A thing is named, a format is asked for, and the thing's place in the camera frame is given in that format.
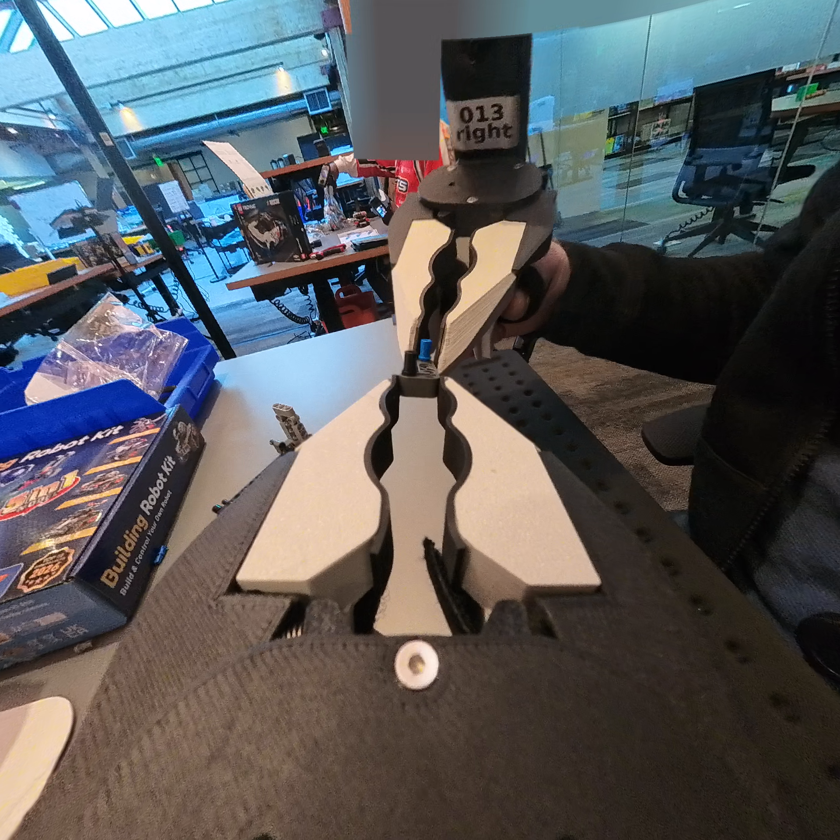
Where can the black slanted pole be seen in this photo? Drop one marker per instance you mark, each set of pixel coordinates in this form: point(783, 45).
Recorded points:
point(131, 184)

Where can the person's right forearm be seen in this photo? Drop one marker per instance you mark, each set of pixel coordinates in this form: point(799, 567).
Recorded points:
point(656, 308)

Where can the black car kit box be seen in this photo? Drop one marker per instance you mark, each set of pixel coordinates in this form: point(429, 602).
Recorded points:
point(272, 226)

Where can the person's dark jacket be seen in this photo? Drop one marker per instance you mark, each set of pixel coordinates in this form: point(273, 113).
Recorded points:
point(774, 426)

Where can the yellow bin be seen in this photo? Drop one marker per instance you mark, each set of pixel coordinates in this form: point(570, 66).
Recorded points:
point(33, 275)

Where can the blue robot kit box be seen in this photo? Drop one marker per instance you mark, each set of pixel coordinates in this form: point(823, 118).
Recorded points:
point(79, 512)

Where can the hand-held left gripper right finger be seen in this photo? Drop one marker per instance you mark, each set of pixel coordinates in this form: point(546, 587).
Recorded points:
point(525, 525)

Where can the person's right hand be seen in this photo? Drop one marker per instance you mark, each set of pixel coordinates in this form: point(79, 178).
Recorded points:
point(554, 282)

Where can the black office chair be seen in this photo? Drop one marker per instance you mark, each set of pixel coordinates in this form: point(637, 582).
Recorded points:
point(735, 151)

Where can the blue connector pin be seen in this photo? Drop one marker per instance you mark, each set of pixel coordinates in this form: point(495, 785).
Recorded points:
point(159, 554)
point(424, 351)

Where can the black connector pin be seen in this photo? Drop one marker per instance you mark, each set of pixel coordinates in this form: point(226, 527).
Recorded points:
point(409, 364)

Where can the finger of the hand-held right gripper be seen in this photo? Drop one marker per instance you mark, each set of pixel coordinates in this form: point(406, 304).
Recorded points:
point(492, 275)
point(410, 282)

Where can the dark grey short beam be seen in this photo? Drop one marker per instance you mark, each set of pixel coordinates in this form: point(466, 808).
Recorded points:
point(417, 386)

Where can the white book stand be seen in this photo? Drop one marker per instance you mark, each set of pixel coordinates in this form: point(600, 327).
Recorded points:
point(33, 741)

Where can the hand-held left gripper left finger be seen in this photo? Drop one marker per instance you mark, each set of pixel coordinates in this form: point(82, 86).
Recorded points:
point(315, 518)

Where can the clear plastic bag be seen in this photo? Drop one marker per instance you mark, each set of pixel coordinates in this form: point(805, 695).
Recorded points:
point(105, 354)

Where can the blue plastic bin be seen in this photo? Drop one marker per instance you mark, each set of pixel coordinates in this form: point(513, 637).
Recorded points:
point(79, 407)

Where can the wooden table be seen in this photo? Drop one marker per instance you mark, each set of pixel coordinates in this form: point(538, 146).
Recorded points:
point(295, 275)

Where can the grey frame piece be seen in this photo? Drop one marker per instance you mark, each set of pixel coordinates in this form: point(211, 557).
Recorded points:
point(289, 426)

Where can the black chair armrest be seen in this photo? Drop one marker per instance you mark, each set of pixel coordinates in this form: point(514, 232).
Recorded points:
point(676, 433)
point(823, 649)

